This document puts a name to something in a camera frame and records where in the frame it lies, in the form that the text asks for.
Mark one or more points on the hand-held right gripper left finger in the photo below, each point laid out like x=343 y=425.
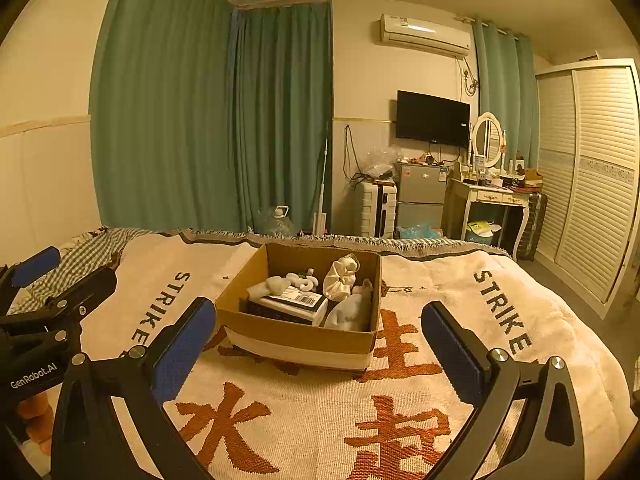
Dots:
x=182 y=350

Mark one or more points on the dark suitcase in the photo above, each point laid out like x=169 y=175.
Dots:
x=532 y=225

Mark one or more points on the black wall television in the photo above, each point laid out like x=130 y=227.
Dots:
x=433 y=119

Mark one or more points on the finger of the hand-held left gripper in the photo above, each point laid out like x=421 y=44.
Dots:
x=82 y=287
x=36 y=265

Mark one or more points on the white box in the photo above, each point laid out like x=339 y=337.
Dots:
x=295 y=306

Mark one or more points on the grey mini fridge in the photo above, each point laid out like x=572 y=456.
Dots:
x=421 y=200

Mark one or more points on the checked bedsheet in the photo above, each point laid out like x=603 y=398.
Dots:
x=95 y=252

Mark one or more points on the green and white bag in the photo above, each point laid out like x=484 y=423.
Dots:
x=481 y=232

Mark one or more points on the white sock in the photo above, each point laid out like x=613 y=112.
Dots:
x=349 y=312

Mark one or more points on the green curtain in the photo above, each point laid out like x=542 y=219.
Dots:
x=282 y=120
x=505 y=85
x=160 y=105

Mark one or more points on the white air conditioner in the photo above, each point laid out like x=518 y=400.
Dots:
x=425 y=35

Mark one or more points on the white oval vanity mirror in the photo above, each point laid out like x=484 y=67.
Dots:
x=486 y=139

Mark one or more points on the blue plastic bag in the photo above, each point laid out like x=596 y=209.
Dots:
x=419 y=230

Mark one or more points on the clear water jug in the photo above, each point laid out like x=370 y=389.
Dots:
x=276 y=222

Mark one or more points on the white suitcase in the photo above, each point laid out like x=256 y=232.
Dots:
x=376 y=210

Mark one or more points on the person's left hand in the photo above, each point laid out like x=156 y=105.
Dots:
x=35 y=417

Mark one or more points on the printed cream blanket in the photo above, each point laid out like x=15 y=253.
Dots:
x=310 y=410

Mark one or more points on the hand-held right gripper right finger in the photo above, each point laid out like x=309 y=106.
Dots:
x=450 y=355

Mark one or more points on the white stick mop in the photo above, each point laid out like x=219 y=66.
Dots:
x=322 y=185

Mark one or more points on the white louvred wardrobe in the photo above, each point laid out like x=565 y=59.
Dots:
x=595 y=180

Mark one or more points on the brown cardboard box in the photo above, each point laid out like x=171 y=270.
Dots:
x=300 y=340

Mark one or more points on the white dressing table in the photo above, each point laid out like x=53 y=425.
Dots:
x=492 y=195

